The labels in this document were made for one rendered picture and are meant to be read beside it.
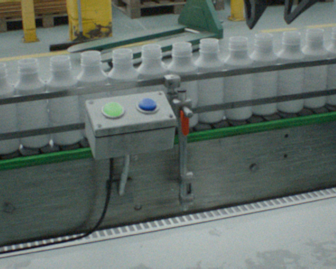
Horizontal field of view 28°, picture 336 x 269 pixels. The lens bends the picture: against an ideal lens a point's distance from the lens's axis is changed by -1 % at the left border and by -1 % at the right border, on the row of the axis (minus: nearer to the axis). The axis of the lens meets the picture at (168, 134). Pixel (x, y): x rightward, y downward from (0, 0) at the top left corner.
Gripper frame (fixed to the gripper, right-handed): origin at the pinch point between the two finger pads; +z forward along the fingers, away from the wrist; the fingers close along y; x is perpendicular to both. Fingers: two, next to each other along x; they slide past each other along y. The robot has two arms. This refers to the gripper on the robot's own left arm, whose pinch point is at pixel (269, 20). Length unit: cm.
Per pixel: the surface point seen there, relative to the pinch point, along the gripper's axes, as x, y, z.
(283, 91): -14.9, -19.6, 34.9
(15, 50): -368, -24, 345
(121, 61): -21.6, 14.0, 26.2
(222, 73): -17.1, -5.3, 28.7
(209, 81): -17.5, -3.2, 31.0
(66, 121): -16.4, 25.5, 34.1
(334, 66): -16.1, -31.5, 31.2
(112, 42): -324, -95, 310
